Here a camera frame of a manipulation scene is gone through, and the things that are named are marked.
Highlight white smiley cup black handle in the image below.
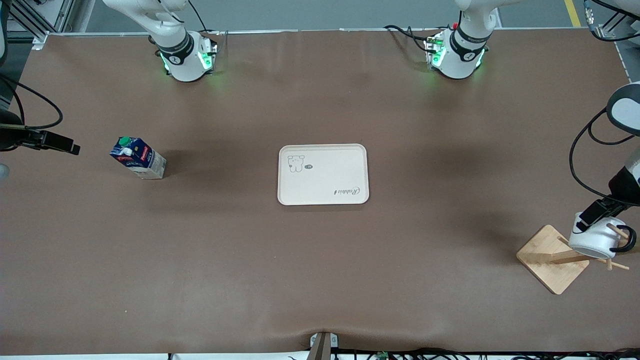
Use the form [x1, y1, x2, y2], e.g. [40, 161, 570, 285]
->
[568, 212, 637, 260]

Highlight blue milk carton green cap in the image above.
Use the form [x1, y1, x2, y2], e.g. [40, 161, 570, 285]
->
[109, 136, 167, 180]

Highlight cream tray with bear print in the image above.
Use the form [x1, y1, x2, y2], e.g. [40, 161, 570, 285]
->
[277, 143, 370, 206]

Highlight wooden mug stand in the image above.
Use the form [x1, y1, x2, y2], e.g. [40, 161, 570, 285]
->
[516, 222, 632, 296]

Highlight brown table mat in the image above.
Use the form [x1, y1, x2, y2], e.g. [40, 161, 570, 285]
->
[0, 28, 640, 357]

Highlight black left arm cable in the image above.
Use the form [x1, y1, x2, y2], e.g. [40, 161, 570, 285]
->
[568, 106, 633, 207]

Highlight aluminium frame corner post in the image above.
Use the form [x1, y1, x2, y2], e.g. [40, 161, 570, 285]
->
[597, 0, 640, 40]

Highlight black right arm base cable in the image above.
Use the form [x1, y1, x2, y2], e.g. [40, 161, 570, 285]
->
[187, 0, 223, 38]

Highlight black left arm base cables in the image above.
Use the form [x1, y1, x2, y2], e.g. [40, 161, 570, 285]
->
[384, 24, 433, 53]

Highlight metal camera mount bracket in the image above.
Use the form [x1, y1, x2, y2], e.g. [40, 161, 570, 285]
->
[309, 331, 339, 360]

